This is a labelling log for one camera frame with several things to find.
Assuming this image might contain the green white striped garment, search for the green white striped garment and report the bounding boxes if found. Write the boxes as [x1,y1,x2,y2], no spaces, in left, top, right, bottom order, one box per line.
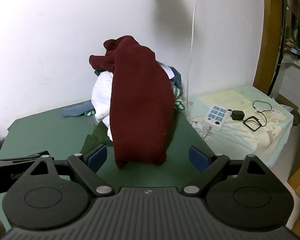
[84,84,187,117]

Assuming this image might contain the wooden door frame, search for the wooden door frame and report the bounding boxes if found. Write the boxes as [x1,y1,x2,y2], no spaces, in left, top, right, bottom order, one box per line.
[252,0,289,95]

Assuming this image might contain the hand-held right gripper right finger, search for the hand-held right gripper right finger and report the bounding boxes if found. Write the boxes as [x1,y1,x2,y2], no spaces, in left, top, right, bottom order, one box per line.
[181,145,274,197]

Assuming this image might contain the dark blue garment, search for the dark blue garment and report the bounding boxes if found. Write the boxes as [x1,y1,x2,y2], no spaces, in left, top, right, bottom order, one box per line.
[169,66,183,96]

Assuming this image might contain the green knit sweater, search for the green knit sweater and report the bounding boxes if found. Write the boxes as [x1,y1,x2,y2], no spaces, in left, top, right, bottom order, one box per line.
[80,124,113,155]

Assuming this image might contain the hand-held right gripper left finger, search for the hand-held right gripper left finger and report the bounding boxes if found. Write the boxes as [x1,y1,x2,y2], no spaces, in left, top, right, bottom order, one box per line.
[27,144,115,197]

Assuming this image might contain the cartoon print bed sheet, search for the cartoon print bed sheet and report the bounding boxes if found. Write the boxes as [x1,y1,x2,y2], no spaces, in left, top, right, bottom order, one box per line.
[189,85,294,168]

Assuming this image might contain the black cable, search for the black cable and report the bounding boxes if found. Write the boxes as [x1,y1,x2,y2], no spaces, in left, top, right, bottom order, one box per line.
[252,101,273,127]

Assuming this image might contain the white power strip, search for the white power strip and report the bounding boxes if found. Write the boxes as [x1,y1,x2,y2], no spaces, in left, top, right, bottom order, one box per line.
[202,104,227,131]

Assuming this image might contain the white shirt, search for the white shirt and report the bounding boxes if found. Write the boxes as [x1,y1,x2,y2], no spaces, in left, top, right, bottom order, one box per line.
[92,61,175,140]

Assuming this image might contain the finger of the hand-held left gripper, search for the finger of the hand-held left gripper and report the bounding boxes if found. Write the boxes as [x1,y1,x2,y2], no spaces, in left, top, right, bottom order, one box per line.
[0,150,50,168]

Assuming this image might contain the white wall cable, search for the white wall cable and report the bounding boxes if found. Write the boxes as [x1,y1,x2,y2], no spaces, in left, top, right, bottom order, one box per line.
[186,0,198,110]

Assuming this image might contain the green table cover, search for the green table cover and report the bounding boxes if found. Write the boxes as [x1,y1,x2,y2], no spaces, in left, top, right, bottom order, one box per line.
[7,100,215,233]

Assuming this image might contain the black square frame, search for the black square frame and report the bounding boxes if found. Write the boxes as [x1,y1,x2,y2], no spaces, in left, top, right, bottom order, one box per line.
[243,116,262,132]

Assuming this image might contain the dark red knit sweater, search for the dark red knit sweater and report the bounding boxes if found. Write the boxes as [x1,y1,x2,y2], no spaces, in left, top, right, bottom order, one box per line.
[89,35,177,169]

